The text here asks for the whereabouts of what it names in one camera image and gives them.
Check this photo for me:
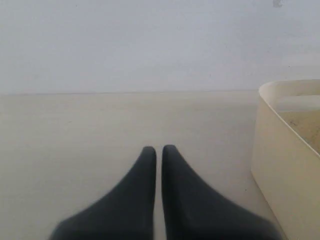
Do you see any large cream plastic bin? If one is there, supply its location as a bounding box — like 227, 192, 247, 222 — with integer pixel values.
251, 79, 320, 240

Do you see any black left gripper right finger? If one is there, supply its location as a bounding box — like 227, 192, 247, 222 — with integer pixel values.
161, 145, 282, 240

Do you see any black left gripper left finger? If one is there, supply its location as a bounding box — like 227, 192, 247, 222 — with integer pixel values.
49, 146, 157, 240

